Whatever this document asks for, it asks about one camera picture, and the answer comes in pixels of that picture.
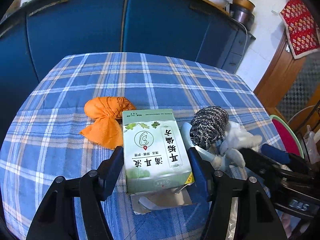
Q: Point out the red bucket green rim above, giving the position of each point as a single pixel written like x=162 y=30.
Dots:
x=288 y=137

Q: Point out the dark rice cooker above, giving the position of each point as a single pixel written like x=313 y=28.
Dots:
x=242 y=15

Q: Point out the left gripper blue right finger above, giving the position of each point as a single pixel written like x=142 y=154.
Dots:
x=203 y=174

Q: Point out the small green ear-drop box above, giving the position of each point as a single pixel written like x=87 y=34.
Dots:
x=157 y=167

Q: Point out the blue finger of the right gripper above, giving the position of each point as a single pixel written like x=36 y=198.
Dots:
x=277 y=155

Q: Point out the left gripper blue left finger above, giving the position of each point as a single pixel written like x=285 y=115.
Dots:
x=109 y=171

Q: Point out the blue kitchen cabinets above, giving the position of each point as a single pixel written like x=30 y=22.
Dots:
x=40 y=33

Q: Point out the brown inner pot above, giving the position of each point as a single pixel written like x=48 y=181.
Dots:
x=247 y=4

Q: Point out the orange cloth bundle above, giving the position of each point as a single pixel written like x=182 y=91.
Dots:
x=106 y=111

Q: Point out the clear plastic bag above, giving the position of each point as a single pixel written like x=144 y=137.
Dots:
x=310 y=140

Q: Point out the white cloth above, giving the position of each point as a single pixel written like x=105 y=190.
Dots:
x=236 y=137

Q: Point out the red patterned quilted cloth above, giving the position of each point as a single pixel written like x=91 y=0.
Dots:
x=301 y=29

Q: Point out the steel wool scrubber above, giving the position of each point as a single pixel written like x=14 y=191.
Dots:
x=208 y=126

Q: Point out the wooden door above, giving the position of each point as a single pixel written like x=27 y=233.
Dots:
x=290 y=88

